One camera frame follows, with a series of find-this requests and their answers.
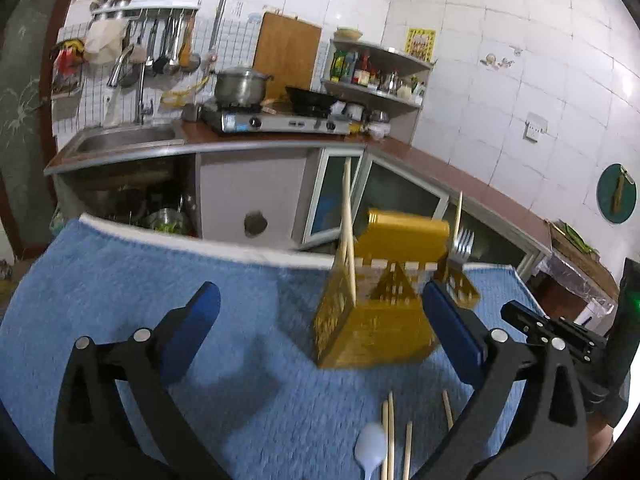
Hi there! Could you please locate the wooden chopstick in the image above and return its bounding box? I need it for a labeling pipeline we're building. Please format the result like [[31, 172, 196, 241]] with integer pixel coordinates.
[[451, 192, 463, 252], [442, 390, 454, 430], [380, 400, 390, 480], [341, 157, 357, 304], [401, 420, 413, 480], [387, 391, 396, 480]]

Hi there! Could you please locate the light blue plastic spoon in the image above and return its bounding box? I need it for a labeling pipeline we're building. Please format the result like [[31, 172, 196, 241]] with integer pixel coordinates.
[[354, 422, 384, 480]]

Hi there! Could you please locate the green handled metal fork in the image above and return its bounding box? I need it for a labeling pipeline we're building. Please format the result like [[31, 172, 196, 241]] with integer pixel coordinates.
[[449, 229, 475, 266]]

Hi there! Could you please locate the steel kitchen sink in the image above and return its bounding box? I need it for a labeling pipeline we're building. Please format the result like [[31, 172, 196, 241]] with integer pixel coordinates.
[[76, 125, 184, 154]]

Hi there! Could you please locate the kitchen counter with cabinets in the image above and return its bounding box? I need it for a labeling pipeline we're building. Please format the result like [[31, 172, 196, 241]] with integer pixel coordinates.
[[44, 120, 552, 278]]

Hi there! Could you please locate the blue knitted table cloth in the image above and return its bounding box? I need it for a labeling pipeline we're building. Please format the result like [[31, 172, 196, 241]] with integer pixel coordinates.
[[0, 212, 551, 480]]

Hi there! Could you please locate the yellow perforated utensil holder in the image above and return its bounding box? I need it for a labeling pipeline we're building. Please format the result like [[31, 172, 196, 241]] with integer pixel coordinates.
[[312, 209, 480, 370]]

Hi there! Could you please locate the steel gas stove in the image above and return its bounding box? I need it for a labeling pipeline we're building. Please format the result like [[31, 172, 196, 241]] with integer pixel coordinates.
[[200, 106, 350, 136]]

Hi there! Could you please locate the steel sink faucet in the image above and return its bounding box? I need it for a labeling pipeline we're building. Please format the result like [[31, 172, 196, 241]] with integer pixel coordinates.
[[106, 44, 154, 125]]

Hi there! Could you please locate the corner steel shelf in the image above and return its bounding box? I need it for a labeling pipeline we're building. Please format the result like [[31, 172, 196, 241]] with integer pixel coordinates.
[[320, 39, 434, 119]]

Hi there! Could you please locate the steel cooking pot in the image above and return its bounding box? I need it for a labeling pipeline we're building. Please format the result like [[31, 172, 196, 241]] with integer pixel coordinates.
[[214, 66, 272, 108]]

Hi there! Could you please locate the black wok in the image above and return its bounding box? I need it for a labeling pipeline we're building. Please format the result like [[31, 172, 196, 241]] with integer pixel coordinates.
[[285, 87, 337, 118]]

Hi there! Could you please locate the wooden cutting board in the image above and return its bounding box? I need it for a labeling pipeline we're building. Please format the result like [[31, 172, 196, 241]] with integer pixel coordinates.
[[253, 12, 321, 100]]

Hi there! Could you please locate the steel hanging utensil rack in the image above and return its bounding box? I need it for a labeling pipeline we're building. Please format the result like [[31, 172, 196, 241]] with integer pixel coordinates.
[[91, 0, 202, 16]]

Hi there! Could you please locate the dark wooden glass door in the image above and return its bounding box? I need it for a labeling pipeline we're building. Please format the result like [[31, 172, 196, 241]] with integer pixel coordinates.
[[1, 0, 70, 263]]

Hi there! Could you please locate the green round wall board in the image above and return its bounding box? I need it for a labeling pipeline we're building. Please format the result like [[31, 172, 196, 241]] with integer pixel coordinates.
[[597, 164, 638, 224]]

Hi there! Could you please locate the white wall socket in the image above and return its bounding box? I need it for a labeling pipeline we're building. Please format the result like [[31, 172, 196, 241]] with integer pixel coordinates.
[[524, 113, 548, 143]]

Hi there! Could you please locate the yellow wall poster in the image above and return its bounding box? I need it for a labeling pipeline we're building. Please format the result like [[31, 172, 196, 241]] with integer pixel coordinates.
[[405, 28, 436, 63]]

